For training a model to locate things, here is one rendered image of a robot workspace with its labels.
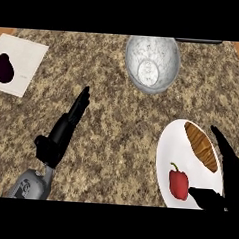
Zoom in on grey marbled bowl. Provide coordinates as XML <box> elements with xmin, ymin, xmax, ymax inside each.
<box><xmin>122</xmin><ymin>35</ymin><xmax>183</xmax><ymax>97</ymax></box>

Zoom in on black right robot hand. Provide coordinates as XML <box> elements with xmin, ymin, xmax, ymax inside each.
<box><xmin>186</xmin><ymin>123</ymin><xmax>239</xmax><ymax>213</ymax></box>

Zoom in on red bell pepper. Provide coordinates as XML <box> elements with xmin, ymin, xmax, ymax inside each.
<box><xmin>167</xmin><ymin>162</ymin><xmax>192</xmax><ymax>202</ymax></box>

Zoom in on white plate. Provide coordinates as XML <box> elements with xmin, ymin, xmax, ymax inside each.
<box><xmin>152</xmin><ymin>117</ymin><xmax>229</xmax><ymax>212</ymax></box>

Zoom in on brown bread loaf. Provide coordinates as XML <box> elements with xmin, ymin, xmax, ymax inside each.
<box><xmin>180</xmin><ymin>120</ymin><xmax>221</xmax><ymax>174</ymax></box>

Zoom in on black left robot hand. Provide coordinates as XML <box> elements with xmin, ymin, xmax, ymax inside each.
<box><xmin>32</xmin><ymin>82</ymin><xmax>91</xmax><ymax>172</ymax></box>

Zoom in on dark purple eggplant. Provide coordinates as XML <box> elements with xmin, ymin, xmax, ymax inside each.
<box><xmin>0</xmin><ymin>52</ymin><xmax>16</xmax><ymax>85</ymax></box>

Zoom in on white square placemat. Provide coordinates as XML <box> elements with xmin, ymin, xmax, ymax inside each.
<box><xmin>0</xmin><ymin>32</ymin><xmax>50</xmax><ymax>100</ymax></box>

